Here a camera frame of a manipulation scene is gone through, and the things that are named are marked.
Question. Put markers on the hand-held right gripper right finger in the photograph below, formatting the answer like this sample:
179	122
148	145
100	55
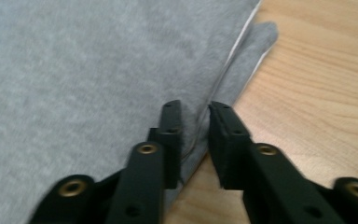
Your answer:
261	174

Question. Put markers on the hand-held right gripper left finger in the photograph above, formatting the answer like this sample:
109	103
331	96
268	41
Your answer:
143	174

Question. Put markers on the grey cotton shorts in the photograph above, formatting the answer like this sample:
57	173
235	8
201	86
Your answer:
90	77

